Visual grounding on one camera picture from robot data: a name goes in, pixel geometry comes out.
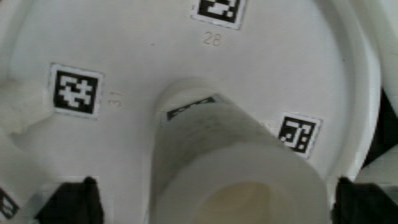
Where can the white cylindrical table leg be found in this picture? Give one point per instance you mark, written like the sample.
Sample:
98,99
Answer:
229,179

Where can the white round table top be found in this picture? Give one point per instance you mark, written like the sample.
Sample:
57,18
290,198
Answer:
281,52

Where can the white table base plate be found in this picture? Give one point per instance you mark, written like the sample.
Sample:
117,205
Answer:
25,109

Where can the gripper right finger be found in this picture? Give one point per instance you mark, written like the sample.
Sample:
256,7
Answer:
363,205

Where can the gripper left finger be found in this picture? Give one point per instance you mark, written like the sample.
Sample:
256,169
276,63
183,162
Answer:
73,206

